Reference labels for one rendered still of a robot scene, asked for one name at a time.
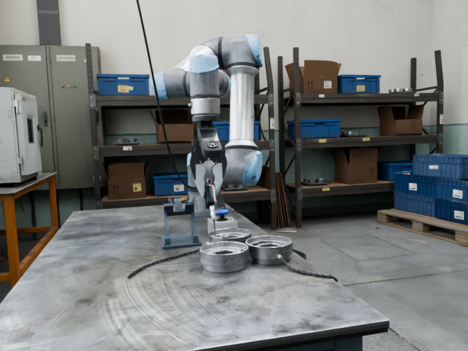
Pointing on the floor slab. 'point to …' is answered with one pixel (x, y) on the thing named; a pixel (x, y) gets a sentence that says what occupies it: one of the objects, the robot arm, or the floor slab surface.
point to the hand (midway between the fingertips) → (209, 193)
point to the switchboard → (58, 103)
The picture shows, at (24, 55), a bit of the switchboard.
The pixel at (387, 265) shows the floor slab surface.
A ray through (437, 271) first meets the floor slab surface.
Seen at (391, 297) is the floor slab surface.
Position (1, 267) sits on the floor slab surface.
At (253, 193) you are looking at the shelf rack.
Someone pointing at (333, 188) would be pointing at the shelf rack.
